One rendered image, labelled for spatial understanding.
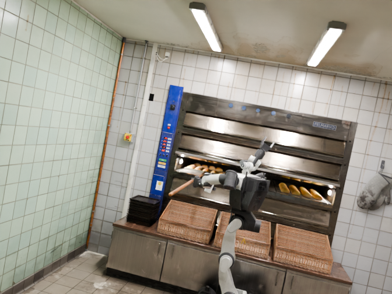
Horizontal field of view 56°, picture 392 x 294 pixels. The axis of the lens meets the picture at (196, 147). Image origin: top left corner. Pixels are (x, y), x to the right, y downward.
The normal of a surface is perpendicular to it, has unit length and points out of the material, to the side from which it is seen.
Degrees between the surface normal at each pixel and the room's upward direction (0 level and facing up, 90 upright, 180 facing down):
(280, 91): 90
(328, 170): 70
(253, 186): 90
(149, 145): 90
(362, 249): 90
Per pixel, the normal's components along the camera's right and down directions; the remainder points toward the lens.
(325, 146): -0.10, -0.32
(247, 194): -0.70, -0.10
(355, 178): -0.17, 0.02
